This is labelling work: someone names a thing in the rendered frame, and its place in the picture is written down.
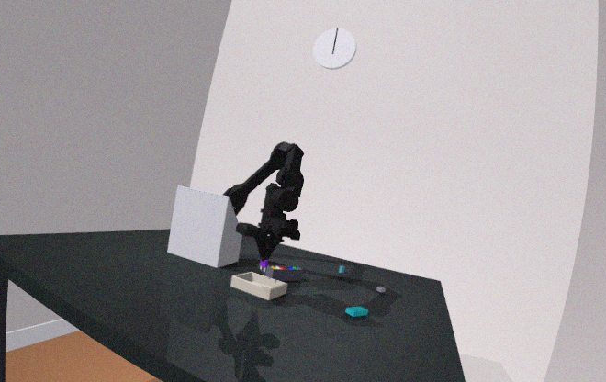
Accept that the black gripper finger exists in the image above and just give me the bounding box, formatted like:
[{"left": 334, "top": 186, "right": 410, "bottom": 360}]
[
  {"left": 265, "top": 236, "right": 284, "bottom": 260},
  {"left": 253, "top": 236, "right": 270, "bottom": 261}
]

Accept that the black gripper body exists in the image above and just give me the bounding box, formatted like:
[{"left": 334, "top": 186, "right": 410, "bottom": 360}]
[{"left": 236, "top": 206, "right": 300, "bottom": 241}]

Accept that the teal rectangular block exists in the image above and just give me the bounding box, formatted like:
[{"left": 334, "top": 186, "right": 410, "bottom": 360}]
[{"left": 345, "top": 307, "right": 368, "bottom": 317}]

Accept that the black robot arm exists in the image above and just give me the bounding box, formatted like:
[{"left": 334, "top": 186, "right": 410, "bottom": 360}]
[{"left": 223, "top": 141, "right": 304, "bottom": 238}]

